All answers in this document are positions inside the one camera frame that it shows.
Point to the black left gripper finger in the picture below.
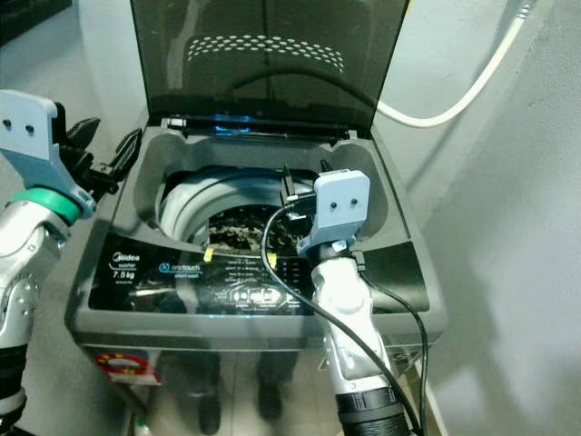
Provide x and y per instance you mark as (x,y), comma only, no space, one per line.
(83,134)
(127,153)

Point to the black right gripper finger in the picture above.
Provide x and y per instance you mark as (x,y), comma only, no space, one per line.
(288,179)
(325,168)

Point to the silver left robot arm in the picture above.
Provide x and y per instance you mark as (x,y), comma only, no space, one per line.
(27,263)

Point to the dark patterned clothes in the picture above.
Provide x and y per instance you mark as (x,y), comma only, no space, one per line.
(245,234)

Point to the grey top-load washing machine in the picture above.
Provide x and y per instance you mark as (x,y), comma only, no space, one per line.
(218,381)

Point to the yellow tape piece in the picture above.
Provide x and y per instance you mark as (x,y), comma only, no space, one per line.
(211,254)
(271,261)

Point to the steel washer drum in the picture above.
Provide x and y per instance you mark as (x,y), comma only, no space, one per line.
(177,204)

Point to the smoked transparent washer lid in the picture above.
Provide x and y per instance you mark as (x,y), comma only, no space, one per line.
(263,91)

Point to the black washer control panel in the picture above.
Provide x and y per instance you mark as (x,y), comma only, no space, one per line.
(172,282)

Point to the red washer sticker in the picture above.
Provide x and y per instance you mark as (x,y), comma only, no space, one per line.
(123,366)

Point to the small green-capped bottle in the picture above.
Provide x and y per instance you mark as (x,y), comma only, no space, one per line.
(143,427)

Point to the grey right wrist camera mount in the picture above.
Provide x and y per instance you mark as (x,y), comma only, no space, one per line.
(340,195)

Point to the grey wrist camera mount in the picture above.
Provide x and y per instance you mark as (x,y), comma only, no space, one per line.
(340,195)
(32,127)

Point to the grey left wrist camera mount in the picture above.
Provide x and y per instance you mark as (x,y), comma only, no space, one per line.
(32,127)

